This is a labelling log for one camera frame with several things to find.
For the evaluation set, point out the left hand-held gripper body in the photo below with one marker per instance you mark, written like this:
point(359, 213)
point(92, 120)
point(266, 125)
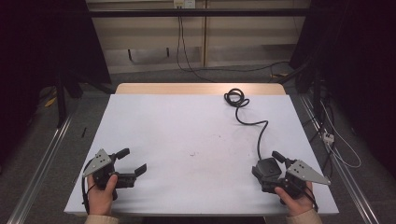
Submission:
point(99, 161)

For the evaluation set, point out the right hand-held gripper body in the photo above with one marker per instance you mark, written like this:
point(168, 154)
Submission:
point(306, 173)

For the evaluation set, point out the person's right hand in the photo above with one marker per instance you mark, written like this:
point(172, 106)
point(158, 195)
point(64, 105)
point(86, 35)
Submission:
point(297, 203)

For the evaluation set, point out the person's left hand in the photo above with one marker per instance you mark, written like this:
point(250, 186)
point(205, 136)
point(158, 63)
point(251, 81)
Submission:
point(100, 197)

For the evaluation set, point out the black pen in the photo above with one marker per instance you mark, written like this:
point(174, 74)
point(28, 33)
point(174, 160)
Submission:
point(83, 132)

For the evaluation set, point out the white table mat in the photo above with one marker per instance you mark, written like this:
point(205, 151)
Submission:
point(186, 124)

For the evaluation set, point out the black metal stand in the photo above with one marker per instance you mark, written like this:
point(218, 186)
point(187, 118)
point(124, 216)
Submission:
point(317, 93)
point(61, 102)

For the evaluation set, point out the yellow tape strip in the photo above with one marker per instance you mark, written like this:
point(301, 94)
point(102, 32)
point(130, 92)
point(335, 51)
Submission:
point(49, 102)

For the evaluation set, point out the wooden table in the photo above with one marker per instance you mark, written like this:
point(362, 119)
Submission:
point(186, 88)

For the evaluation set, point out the dark curtain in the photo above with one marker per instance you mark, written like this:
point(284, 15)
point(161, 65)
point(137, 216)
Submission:
point(31, 46)
point(367, 62)

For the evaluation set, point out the black horizontal bar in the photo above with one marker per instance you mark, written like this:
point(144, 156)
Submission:
point(199, 12)

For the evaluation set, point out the aluminium floor rail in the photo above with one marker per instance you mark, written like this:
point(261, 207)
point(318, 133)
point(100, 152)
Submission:
point(43, 158)
point(358, 199)

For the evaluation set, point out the white wall socket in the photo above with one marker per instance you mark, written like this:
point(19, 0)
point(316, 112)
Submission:
point(184, 3)

